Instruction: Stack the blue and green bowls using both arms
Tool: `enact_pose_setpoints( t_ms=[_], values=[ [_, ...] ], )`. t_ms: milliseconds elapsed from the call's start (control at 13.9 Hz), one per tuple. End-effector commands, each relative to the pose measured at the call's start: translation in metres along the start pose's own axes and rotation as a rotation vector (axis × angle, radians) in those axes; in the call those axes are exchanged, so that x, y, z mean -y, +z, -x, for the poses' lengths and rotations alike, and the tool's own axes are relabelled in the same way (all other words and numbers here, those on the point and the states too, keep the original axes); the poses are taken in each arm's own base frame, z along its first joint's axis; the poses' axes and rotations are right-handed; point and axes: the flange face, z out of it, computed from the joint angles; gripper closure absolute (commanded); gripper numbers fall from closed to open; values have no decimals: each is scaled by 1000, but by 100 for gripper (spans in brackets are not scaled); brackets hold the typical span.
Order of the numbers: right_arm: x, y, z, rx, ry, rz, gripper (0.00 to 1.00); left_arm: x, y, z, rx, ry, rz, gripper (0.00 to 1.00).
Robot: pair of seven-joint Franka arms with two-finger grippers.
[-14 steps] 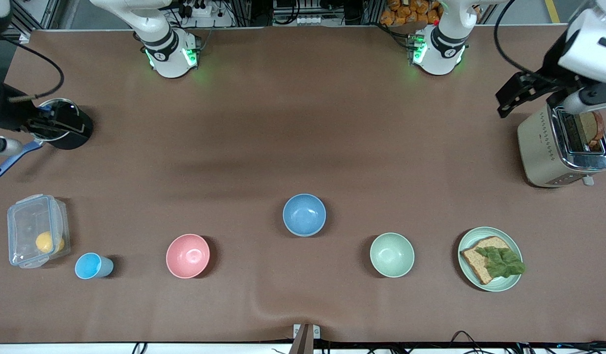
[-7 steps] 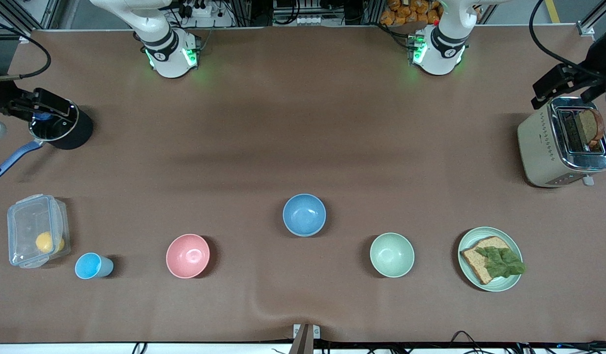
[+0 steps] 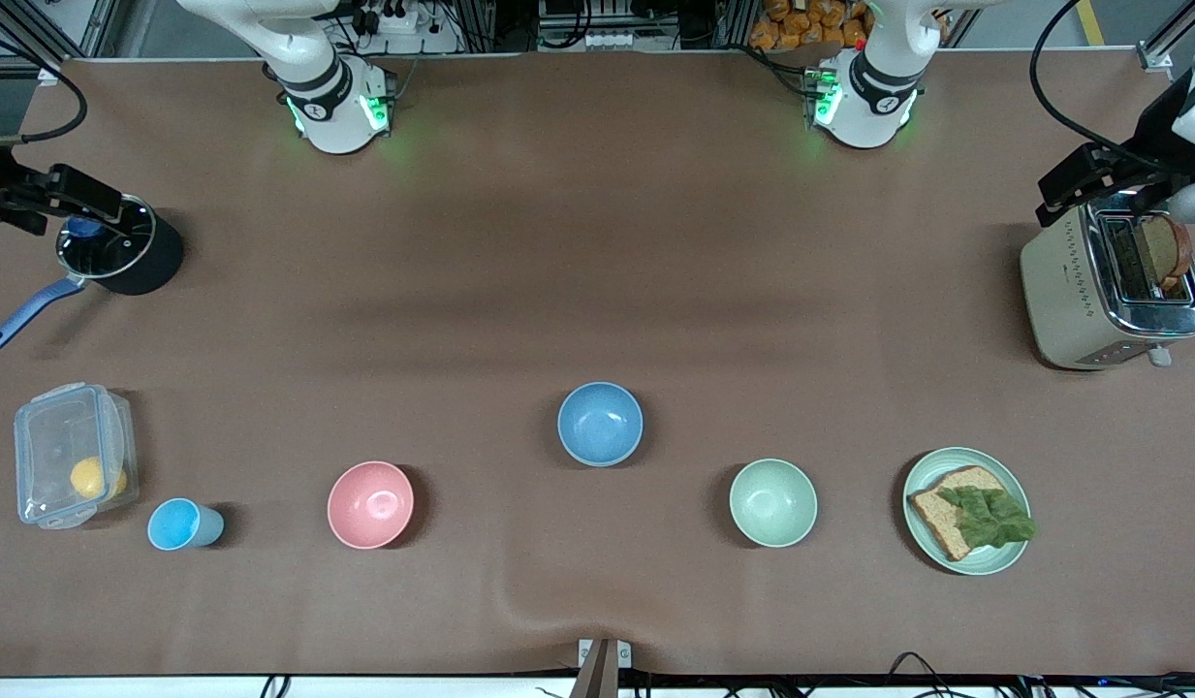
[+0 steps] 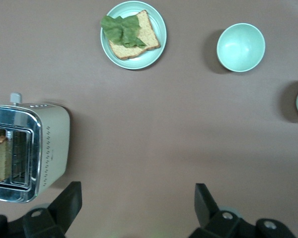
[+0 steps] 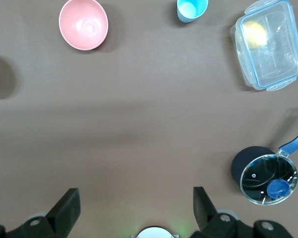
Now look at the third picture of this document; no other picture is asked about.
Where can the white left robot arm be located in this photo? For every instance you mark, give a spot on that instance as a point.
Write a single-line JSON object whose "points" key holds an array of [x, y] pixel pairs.
{"points": [[868, 107]]}

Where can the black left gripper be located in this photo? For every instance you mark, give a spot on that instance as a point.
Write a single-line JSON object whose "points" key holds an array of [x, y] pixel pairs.
{"points": [[1147, 147]]}

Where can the glass lid with blue knob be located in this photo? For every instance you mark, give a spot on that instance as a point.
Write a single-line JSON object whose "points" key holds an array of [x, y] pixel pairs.
{"points": [[122, 247]]}

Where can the blue plastic cup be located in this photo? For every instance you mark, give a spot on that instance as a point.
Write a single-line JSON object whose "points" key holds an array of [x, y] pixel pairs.
{"points": [[175, 524]]}

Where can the white power strip with plugs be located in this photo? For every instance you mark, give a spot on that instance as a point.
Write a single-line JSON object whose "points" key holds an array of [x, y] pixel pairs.
{"points": [[393, 21]]}

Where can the brown table cloth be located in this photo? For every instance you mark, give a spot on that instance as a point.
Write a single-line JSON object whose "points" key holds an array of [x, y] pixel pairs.
{"points": [[597, 242]]}

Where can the silver aluminium frame beam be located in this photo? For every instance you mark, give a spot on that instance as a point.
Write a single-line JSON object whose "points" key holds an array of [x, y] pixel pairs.
{"points": [[1174, 34], [69, 44]]}

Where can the blue bowl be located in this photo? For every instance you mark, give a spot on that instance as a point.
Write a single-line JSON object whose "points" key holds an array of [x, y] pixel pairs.
{"points": [[600, 424]]}

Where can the pale green plate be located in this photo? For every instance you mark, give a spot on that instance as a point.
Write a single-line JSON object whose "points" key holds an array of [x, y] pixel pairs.
{"points": [[999, 555]]}

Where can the green lettuce leaf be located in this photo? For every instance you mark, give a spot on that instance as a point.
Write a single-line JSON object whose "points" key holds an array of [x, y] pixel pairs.
{"points": [[990, 519]]}

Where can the beige and chrome toaster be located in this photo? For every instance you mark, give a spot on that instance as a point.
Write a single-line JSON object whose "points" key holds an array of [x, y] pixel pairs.
{"points": [[1062, 301]]}

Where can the long white power strip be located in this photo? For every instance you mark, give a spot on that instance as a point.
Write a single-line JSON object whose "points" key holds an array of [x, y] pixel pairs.
{"points": [[616, 41]]}

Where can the clear plastic lidded container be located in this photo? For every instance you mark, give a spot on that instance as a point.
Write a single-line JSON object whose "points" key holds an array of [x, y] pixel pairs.
{"points": [[49, 456]]}

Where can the pale green bowl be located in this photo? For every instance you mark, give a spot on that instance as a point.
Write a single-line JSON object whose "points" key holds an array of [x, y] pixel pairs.
{"points": [[773, 502]]}

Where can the pink bowl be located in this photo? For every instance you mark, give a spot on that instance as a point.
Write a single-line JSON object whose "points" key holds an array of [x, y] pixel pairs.
{"points": [[370, 504]]}

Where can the brown toast slice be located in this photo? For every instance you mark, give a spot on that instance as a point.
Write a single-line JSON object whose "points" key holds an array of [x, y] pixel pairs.
{"points": [[1161, 254]]}

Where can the orange snack bag pile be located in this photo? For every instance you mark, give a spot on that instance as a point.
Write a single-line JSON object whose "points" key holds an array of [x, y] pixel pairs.
{"points": [[801, 24]]}

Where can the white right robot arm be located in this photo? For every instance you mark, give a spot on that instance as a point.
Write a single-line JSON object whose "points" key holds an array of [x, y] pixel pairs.
{"points": [[330, 126]]}

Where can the yellow orange fruit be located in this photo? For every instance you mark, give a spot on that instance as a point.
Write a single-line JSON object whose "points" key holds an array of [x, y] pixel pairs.
{"points": [[88, 477]]}

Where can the brown bread slice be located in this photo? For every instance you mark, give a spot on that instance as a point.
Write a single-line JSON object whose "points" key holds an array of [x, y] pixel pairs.
{"points": [[936, 509]]}

